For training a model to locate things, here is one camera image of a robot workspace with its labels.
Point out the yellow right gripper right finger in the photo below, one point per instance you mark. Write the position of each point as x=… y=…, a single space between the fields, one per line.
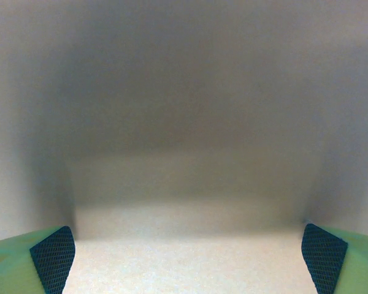
x=349 y=263

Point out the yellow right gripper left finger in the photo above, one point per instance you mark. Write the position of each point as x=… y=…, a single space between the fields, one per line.
x=15 y=266

